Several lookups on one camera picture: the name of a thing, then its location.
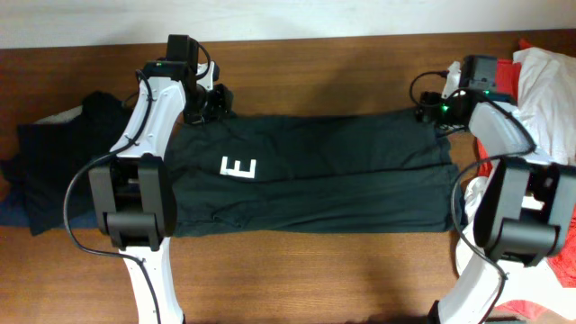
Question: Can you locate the dark green t-shirt white print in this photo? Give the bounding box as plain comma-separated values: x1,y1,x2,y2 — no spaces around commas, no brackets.
165,110,461,237

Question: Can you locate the red t-shirt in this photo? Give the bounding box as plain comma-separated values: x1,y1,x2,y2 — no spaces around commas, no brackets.
496,39,575,320

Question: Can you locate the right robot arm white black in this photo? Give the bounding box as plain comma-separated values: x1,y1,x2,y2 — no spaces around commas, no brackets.
416,88,575,323

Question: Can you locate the folded navy blue garment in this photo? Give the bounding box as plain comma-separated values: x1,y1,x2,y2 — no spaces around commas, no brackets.
1,199,97,229

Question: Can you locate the folded white garment under stack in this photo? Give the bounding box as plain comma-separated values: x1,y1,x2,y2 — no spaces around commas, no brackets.
35,105,83,124

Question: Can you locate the folded black garment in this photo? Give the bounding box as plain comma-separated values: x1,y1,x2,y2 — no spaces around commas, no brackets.
1,92,131,236

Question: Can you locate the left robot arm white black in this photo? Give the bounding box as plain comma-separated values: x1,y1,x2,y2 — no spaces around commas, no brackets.
88,61,230,323

